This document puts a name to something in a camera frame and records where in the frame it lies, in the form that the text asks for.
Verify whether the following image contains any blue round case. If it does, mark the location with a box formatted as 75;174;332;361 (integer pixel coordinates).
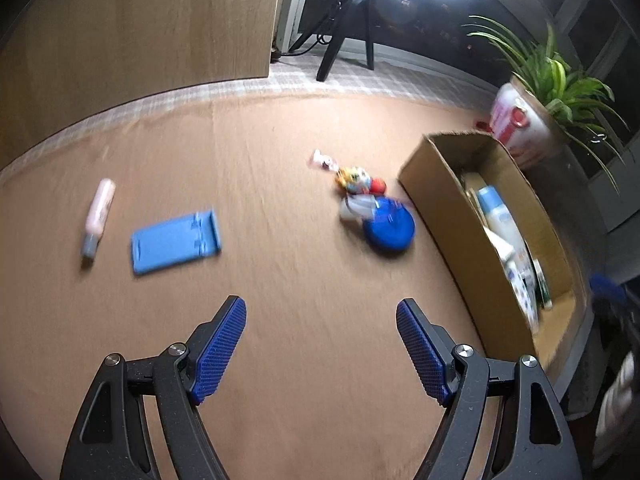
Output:
361;196;417;257

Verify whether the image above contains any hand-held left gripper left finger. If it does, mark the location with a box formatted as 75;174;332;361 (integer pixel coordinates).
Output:
60;296;247;480

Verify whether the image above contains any colourful toy figure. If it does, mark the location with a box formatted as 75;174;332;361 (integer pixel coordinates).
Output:
334;166;388;197

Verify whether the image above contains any checked cloth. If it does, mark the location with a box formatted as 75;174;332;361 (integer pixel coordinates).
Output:
0;55;501;171

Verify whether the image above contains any person's pale clothing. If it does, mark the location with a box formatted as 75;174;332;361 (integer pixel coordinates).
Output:
594;352;640;468

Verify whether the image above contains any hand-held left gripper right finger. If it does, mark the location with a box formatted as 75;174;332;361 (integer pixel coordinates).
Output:
396;298;583;480

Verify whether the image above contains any small white figurine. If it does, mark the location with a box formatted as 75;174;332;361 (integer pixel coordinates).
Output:
311;149;341;173

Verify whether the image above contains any light wooden panel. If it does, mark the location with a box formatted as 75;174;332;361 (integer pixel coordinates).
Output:
0;0;286;161

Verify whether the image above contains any white bottle with blue cap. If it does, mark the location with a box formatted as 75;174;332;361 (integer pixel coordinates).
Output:
475;185;518;248

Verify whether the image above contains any white and red flower pot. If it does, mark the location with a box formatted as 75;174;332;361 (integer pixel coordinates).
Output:
487;82;556;170

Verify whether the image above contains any small pale bottle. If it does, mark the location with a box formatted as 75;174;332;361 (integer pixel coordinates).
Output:
81;178;117;262

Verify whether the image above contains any black ring light stand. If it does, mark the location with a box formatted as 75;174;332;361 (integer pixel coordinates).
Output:
287;0;377;82

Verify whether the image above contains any green spider plant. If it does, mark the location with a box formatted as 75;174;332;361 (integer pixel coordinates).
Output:
462;15;632;196

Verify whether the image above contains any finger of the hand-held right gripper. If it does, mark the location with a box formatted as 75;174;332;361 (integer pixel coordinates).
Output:
589;274;640;346

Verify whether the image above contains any cardboard box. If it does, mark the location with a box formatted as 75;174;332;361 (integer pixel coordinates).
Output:
397;131;597;361

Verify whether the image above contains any patterned tissue pack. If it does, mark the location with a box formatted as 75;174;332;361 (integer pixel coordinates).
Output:
502;255;542;328

